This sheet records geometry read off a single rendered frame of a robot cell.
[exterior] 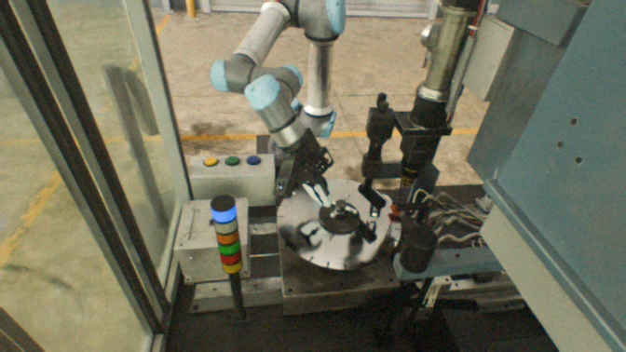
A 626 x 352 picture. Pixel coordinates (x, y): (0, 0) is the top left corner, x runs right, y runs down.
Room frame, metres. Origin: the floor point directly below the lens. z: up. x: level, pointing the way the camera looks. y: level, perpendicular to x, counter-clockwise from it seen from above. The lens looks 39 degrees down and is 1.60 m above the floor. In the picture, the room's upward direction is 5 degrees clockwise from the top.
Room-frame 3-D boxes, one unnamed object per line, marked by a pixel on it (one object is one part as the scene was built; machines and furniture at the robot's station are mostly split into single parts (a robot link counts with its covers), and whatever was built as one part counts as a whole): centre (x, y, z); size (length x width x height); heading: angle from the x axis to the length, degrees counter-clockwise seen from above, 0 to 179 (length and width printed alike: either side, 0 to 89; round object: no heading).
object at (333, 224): (0.64, -0.06, 0.96); 0.11 x 0.11 x 0.03
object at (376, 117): (0.68, -0.13, 1.17); 0.06 x 0.05 x 0.20; 93
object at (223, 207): (0.44, 0.17, 1.14); 0.05 x 0.04 x 0.03; 12
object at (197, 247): (0.63, 0.28, 0.82); 0.18 x 0.18 x 0.15; 12
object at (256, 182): (0.89, 0.30, 0.82); 0.28 x 0.11 x 0.15; 102
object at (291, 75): (0.79, 0.12, 1.24); 0.11 x 0.11 x 0.08; 80
